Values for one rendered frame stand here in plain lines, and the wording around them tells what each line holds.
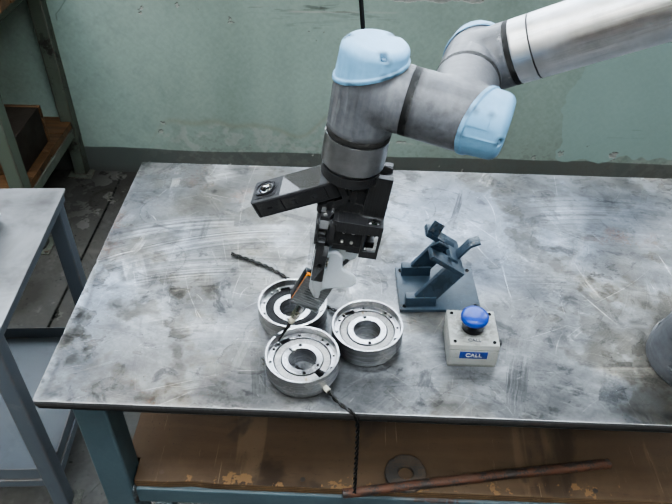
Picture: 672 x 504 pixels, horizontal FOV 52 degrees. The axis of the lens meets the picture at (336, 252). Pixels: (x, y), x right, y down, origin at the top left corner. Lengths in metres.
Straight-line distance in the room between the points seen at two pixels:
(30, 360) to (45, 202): 0.49
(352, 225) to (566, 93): 1.94
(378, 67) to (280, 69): 1.87
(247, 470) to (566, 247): 0.67
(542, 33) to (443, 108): 0.16
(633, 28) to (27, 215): 1.22
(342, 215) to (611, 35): 0.35
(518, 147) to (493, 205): 1.45
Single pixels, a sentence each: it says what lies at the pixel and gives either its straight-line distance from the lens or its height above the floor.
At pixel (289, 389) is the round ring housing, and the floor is 0.82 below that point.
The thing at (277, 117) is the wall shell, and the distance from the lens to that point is 2.66.
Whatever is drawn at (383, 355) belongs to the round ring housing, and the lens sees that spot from 0.99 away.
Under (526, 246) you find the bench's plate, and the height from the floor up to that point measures 0.80.
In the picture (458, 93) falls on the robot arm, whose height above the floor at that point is 1.24.
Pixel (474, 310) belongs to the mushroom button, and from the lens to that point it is 1.00.
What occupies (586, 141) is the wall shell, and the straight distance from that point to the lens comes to 2.82.
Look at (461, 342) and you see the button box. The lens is 0.99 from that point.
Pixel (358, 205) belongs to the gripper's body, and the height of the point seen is 1.08.
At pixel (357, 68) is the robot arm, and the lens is 0.71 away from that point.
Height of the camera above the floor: 1.57
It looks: 40 degrees down
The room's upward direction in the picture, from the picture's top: 1 degrees clockwise
